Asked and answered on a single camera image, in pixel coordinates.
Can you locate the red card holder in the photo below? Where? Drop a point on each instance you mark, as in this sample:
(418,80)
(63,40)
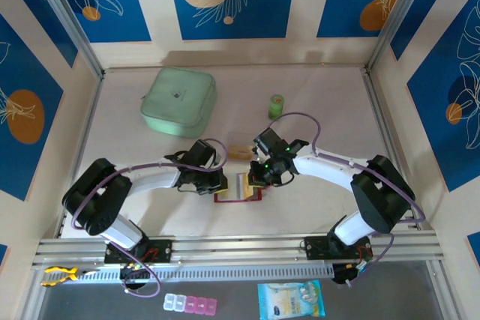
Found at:
(234,187)

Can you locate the clear acrylic box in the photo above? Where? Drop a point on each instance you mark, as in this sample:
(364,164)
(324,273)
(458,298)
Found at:
(240,138)

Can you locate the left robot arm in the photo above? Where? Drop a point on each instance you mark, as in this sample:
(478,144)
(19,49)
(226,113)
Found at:
(101,200)

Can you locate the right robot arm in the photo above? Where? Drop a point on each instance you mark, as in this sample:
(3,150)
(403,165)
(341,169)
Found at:
(382,196)

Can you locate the small green bottle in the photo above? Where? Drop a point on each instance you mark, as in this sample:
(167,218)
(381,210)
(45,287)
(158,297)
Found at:
(276,108)

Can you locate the mint green zipper pouch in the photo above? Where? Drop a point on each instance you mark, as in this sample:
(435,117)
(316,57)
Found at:
(176,99)

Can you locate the white pink pill organizer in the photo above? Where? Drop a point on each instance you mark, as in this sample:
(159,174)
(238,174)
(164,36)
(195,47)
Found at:
(191,303)

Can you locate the blue wet wipes packet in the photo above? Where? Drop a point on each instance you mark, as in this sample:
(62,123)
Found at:
(288,299)

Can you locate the yellow black pliers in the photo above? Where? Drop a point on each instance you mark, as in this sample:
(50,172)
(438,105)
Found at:
(60,270)

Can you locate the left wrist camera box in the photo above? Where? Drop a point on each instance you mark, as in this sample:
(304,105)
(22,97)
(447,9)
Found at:
(215,158)

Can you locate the aluminium mounting rail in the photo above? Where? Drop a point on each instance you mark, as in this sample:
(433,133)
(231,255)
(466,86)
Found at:
(243,247)

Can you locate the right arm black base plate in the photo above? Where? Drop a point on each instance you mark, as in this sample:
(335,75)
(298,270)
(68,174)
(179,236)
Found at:
(315,249)

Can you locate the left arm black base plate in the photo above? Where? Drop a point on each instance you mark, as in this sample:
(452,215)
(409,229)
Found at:
(161,250)

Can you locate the aluminium table edge rail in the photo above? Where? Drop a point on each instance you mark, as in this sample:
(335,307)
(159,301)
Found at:
(378,110)
(83,129)

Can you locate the aluminium frame post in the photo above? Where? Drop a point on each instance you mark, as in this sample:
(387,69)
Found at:
(398,12)
(64,12)

